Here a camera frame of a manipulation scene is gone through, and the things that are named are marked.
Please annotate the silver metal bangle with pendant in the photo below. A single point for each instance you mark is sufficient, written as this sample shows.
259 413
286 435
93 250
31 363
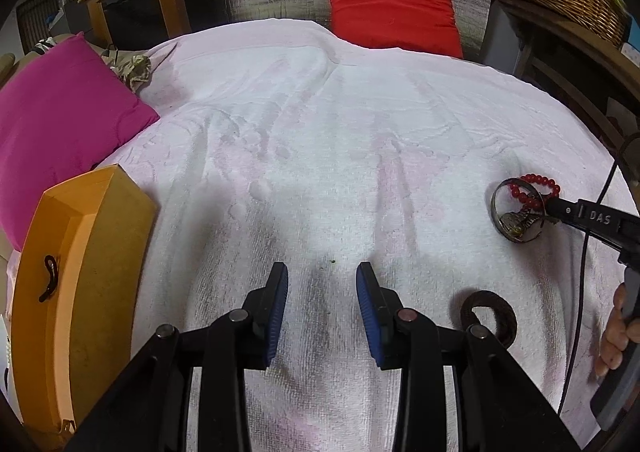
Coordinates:
515 224

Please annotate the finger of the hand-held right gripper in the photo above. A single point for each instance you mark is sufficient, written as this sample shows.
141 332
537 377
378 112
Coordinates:
585 219

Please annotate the white towel blanket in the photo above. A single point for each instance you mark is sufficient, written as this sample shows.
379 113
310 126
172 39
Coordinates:
320 156

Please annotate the orange wooden box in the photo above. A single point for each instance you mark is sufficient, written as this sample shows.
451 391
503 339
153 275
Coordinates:
75 292

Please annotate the person's right hand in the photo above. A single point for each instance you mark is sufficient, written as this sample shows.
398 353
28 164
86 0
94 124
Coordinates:
612 332

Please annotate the wooden shelf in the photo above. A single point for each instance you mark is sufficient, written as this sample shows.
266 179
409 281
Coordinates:
575 61

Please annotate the magenta pillow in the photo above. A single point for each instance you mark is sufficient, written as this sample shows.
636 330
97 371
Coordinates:
55 121

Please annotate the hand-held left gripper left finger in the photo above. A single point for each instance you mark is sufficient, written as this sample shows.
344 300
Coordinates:
278 312

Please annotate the red pillow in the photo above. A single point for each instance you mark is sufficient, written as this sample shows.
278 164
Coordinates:
392 1

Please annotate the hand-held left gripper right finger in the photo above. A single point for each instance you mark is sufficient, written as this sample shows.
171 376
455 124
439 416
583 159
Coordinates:
367 319

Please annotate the beige crumpled cloth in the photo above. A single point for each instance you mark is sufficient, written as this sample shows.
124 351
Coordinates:
131 69

